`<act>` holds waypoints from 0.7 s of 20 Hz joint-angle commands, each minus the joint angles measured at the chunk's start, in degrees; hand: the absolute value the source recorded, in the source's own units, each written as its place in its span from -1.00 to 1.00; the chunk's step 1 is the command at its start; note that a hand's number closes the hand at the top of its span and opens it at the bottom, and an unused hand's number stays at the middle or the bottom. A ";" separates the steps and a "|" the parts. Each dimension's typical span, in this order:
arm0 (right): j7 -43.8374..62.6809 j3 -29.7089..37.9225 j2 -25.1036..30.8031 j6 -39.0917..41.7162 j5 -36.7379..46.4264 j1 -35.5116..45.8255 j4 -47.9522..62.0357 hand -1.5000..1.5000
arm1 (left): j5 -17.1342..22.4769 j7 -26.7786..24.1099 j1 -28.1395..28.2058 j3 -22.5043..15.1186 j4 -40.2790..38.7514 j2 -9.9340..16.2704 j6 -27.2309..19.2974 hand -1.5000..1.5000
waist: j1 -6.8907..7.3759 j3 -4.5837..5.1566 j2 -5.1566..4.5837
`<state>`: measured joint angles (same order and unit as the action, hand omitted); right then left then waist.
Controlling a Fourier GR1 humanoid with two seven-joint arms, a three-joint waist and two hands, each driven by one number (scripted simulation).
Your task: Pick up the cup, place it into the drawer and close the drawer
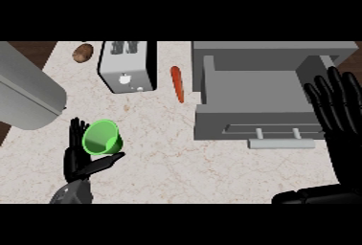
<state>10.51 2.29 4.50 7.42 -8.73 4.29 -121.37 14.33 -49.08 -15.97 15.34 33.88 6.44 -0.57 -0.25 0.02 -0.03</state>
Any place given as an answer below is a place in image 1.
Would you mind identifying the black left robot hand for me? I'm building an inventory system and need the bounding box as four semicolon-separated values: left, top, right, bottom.
62;117;127;184

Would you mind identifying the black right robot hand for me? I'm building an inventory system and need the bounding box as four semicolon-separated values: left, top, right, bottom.
271;66;362;205

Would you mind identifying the green cup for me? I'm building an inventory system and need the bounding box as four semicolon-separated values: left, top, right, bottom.
81;119;124;156

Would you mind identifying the grey open drawer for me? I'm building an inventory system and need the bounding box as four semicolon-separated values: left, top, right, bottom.
192;55;338;142

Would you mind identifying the large grey rounded appliance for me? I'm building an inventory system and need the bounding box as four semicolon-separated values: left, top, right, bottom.
0;41;68;131

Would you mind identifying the grey cabinet body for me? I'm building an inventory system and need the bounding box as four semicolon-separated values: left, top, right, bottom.
191;41;361;94

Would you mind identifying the silver toaster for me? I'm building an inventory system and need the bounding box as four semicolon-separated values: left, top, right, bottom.
96;41;158;95

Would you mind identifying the orange carrot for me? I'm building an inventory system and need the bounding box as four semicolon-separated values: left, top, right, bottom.
170;65;186;104

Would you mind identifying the brown potato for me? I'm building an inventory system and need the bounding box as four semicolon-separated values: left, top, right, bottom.
71;43;95;64

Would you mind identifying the pale grey drawer handle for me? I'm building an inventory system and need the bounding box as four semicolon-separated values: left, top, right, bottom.
247;127;316;150

